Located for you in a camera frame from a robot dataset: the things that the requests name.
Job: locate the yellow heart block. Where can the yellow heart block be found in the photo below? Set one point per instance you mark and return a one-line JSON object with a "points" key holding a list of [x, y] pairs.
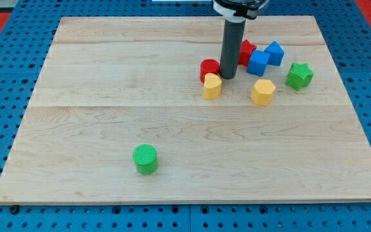
{"points": [[212, 86]]}

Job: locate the black white robot arm flange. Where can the black white robot arm flange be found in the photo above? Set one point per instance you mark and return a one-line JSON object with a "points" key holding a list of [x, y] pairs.
{"points": [[237, 11]]}

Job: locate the red cylinder block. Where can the red cylinder block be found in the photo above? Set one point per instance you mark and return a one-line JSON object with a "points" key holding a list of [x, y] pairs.
{"points": [[208, 66]]}

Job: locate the green cylinder block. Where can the green cylinder block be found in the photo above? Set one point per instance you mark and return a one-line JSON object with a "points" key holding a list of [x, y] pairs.
{"points": [[146, 159]]}

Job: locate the light wooden board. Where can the light wooden board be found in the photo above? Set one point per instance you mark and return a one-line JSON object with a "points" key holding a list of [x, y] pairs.
{"points": [[110, 84]]}

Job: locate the yellow hexagon block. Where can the yellow hexagon block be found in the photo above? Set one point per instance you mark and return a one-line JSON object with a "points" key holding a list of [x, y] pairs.
{"points": [[262, 92]]}

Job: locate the red star block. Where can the red star block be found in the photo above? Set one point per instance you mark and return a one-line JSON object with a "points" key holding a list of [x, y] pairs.
{"points": [[246, 51]]}

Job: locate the blue cube block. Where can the blue cube block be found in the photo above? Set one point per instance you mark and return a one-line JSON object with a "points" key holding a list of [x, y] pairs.
{"points": [[258, 63]]}

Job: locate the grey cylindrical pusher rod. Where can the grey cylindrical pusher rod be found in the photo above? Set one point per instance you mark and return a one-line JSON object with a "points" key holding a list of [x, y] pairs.
{"points": [[231, 46]]}

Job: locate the blue triangle block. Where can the blue triangle block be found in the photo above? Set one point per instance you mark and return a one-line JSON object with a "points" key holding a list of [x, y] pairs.
{"points": [[276, 54]]}

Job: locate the green star block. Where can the green star block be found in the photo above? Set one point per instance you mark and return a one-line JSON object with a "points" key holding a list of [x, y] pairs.
{"points": [[299, 76]]}

